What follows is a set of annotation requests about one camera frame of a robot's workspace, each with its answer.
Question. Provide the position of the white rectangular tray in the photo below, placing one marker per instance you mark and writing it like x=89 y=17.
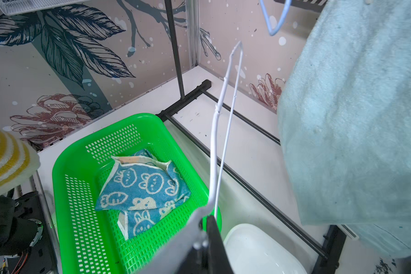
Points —
x=251 y=251

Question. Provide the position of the light blue towel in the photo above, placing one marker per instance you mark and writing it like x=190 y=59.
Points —
x=344 y=121

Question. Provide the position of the black clothes rack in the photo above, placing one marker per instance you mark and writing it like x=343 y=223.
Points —
x=256 y=188

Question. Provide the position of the yellow striped towel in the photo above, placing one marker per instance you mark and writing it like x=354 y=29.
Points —
x=18 y=162

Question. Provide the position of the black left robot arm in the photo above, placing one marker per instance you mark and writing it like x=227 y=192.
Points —
x=17 y=234

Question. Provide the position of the green plastic basket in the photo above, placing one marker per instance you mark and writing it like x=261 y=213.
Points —
x=90 y=241

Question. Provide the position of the white wire mesh shelf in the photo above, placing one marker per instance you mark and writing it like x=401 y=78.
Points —
x=17 y=7

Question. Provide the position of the teal patterned towel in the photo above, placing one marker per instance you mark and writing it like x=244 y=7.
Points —
x=143 y=191

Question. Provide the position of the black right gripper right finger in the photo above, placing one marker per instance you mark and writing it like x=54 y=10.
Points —
x=217 y=259

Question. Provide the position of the white hanger with yellow towel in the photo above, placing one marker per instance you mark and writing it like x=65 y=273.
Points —
x=194 y=236

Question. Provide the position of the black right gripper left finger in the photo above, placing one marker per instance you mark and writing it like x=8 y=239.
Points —
x=193 y=263

